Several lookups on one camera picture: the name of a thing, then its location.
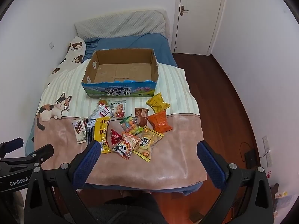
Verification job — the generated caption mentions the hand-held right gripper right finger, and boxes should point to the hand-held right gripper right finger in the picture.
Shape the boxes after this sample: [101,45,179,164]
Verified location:
[197,140,274,224]

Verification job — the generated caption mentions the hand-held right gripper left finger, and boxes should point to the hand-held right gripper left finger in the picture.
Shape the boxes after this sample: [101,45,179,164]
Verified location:
[24,140,102,224]

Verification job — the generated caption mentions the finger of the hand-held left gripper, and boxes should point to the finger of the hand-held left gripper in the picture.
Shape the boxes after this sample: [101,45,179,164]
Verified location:
[0,138,24,157]
[0,144,55,168]

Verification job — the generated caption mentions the cream chocolate cookie packet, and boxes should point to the cream chocolate cookie packet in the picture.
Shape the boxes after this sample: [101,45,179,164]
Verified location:
[72,118,87,144]

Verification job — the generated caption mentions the green colourful candy packet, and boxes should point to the green colourful candy packet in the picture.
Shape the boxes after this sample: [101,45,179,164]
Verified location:
[120,114,144,136]

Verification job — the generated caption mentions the yellow round cookie packet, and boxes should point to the yellow round cookie packet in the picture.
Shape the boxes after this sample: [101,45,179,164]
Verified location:
[132,125,164,162]

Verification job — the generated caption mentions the orange snack packet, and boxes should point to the orange snack packet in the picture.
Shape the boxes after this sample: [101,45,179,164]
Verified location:
[147,110,173,133]

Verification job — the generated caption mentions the cardboard box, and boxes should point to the cardboard box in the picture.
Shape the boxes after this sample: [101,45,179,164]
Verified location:
[81,48,160,98]

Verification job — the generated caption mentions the yellow black snack packet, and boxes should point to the yellow black snack packet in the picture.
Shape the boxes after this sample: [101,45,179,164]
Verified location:
[94,117,111,154]

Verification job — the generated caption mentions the panda print snack packet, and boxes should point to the panda print snack packet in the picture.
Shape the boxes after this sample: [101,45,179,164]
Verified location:
[112,132,141,161]

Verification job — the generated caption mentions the red triangular snack packet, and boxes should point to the red triangular snack packet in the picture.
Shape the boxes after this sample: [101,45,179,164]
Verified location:
[110,129,123,145]

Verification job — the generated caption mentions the cat print blanket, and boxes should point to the cat print blanket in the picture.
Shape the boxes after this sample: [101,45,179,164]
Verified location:
[34,59,208,190]

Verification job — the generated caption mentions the black power adapter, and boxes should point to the black power adapter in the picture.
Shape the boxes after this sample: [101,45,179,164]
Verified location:
[244,150,256,166]

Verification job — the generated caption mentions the white sachet red label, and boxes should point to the white sachet red label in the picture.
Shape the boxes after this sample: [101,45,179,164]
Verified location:
[87,104,104,120]
[98,107,111,119]

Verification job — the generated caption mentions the white cookie print packet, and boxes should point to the white cookie print packet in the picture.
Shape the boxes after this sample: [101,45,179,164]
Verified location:
[109,100,127,118]

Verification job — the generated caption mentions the brown snack packet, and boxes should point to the brown snack packet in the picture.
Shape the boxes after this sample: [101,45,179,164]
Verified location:
[134,108,149,127]

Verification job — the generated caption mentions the bear print pillow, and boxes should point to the bear print pillow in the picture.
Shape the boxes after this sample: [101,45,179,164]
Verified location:
[45,37,87,89]

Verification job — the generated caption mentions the white door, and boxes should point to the white door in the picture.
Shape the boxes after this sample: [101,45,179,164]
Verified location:
[174,0,226,56]

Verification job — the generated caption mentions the grey textured pillow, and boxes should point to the grey textured pillow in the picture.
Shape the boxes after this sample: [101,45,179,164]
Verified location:
[74,10,169,40]

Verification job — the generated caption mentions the thin black cable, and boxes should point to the thin black cable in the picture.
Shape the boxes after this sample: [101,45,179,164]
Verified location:
[240,142,268,162]

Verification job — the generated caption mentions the white wall socket panel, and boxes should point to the white wall socket panel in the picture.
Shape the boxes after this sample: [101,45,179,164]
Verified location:
[263,135,274,167]

